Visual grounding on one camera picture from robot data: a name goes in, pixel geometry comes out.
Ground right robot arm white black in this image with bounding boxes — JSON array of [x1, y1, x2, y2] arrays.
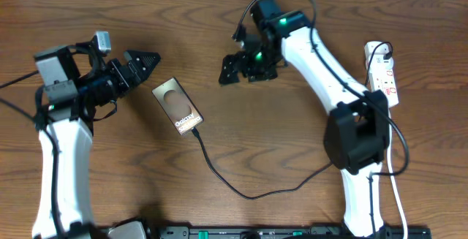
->
[[219, 0, 390, 237]]

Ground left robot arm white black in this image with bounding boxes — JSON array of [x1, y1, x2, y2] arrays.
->
[[31, 42, 161, 238]]

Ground white power strip cord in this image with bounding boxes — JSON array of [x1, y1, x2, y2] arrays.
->
[[385, 109, 410, 239]]

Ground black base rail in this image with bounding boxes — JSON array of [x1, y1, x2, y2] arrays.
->
[[98, 225, 432, 239]]

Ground black charging cable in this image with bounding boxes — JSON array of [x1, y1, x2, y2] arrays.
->
[[190, 39, 394, 200]]

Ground white power strip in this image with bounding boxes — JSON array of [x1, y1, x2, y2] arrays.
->
[[364, 41, 399, 107]]

